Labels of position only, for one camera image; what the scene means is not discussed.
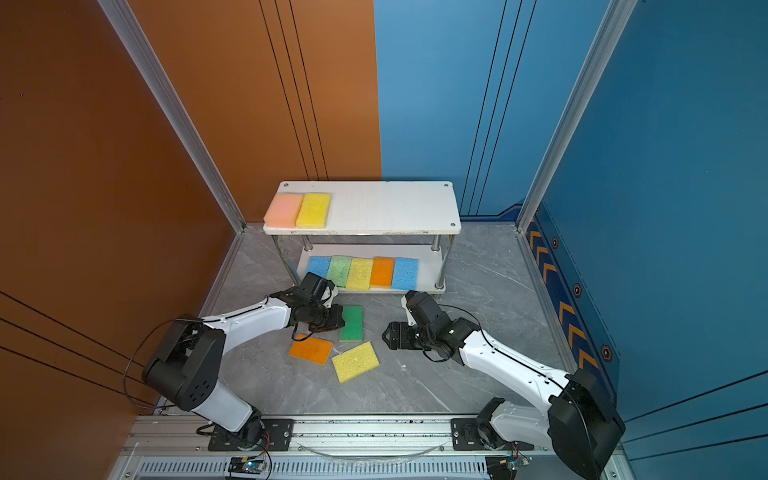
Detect dark green sponge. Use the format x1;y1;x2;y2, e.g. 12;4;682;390
339;306;364;342

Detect light green sponge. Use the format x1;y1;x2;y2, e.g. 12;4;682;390
326;256;352;288

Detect blue sponge row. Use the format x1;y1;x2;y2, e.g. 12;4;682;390
391;258;419;291
306;256;332;278

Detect pale yellow sponge row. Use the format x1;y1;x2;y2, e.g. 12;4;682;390
346;258;374;292

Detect orange sponge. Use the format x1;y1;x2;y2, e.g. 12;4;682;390
370;257;396;289
289;337;334;365

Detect bright yellow sponge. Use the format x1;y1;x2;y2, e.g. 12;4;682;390
295;193;332;230

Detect pink sponge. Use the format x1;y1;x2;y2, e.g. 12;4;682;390
264;193;303;229

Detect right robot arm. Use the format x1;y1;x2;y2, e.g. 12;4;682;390
382;291;626;479

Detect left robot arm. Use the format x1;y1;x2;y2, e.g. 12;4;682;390
142;273;345;450

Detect white two-tier shelf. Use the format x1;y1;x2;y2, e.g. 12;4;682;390
263;181;461;294

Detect pale yellow sponge tilted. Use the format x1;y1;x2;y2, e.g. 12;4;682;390
332;342;380;384

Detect circuit board right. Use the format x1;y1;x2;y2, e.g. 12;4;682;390
485;456;530;480

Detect green circuit board left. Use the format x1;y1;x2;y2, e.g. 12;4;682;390
227;456;268;479

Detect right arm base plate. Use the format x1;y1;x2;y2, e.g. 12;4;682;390
449;418;534;452

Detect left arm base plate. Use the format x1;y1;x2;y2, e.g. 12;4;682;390
208;418;295;453

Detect aluminium front rail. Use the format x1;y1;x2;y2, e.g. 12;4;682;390
108;414;577;479

